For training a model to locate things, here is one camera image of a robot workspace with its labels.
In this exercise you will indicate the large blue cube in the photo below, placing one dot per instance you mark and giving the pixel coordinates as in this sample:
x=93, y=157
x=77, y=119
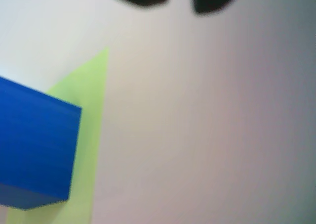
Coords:
x=34, y=145

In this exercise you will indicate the green square sheet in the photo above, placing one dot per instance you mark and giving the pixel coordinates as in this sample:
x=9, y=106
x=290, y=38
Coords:
x=89, y=135

